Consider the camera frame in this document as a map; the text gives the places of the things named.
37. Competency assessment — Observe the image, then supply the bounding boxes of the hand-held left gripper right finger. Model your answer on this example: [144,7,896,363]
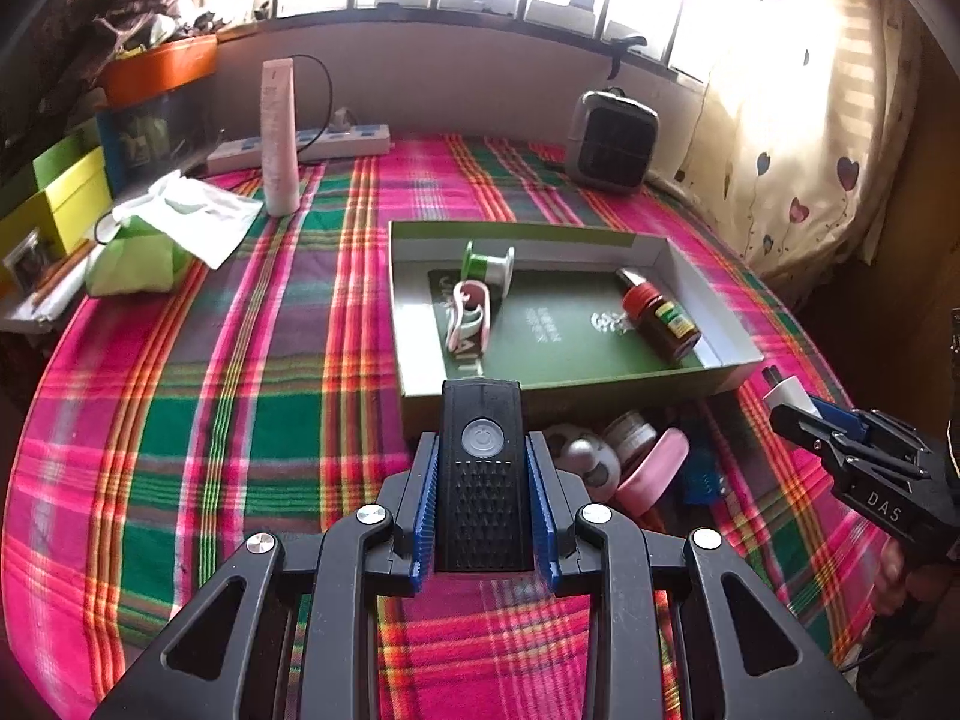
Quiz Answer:
[523,431,863,720]

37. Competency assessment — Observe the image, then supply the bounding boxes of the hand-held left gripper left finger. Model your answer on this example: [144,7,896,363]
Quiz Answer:
[90,431,440,720]

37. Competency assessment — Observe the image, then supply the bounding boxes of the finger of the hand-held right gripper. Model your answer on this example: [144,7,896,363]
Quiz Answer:
[808,396,935,477]
[771,403,856,467]

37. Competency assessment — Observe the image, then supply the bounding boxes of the white USB charger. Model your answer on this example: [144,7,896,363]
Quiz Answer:
[761,366,818,417]

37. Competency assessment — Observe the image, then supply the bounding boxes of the black remote control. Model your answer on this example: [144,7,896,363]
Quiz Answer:
[435,379,537,575]

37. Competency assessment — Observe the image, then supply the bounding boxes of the white egg-shaped gadget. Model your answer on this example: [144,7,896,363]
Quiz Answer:
[544,424,623,500]

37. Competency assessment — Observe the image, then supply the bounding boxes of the blue packet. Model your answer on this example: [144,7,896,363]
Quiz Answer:
[679,427,728,507]

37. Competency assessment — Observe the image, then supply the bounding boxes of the small white-capped jar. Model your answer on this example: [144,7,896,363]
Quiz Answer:
[602,411,659,462]

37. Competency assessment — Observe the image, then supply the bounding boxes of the pink bag sealer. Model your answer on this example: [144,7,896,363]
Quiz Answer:
[615,427,689,515]

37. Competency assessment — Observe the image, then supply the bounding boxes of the brown bottle with green label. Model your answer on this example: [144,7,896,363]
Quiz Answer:
[615,266,702,361]

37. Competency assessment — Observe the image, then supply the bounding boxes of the green cardboard box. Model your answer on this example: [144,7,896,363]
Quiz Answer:
[388,220,766,442]

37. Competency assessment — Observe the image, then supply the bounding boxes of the pink and white clip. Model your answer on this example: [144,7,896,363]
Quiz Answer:
[442,279,496,353]

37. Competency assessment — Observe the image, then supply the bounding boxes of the green and white spool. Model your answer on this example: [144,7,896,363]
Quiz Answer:
[459,240,517,295]

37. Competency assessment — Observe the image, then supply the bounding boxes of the person's right hand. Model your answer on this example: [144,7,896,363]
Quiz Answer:
[879,540,912,620]

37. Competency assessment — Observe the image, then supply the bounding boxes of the plaid blanket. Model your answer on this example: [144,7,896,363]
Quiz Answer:
[0,131,901,720]

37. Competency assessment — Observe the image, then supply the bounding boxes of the cream heart-print curtain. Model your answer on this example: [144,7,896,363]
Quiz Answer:
[675,0,931,286]

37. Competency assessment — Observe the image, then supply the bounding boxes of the small grey heater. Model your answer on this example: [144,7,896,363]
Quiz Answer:
[562,88,661,196]

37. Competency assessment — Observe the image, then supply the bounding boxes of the green tissue pack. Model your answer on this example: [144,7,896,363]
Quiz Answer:
[84,214,194,297]
[112,169,263,271]

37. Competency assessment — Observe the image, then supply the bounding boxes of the white power strip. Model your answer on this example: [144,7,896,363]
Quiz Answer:
[206,120,392,175]

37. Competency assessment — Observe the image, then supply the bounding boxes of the wooden stick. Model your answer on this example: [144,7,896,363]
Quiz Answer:
[31,240,100,305]

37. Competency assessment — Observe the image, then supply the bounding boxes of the blue printed box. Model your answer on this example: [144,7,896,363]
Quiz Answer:
[96,86,218,192]

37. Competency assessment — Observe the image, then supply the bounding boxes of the lime green box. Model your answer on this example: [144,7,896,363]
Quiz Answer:
[0,146,112,260]

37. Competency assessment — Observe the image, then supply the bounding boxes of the orange box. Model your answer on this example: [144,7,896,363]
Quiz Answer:
[97,34,220,106]

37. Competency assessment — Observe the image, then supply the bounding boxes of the black heater cable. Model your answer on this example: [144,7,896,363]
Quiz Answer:
[606,35,647,80]

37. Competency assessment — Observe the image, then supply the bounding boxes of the black adapter cable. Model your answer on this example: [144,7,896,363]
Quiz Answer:
[289,54,335,166]

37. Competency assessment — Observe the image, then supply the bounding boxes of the small picture frame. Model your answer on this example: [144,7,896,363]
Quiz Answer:
[2,227,52,290]

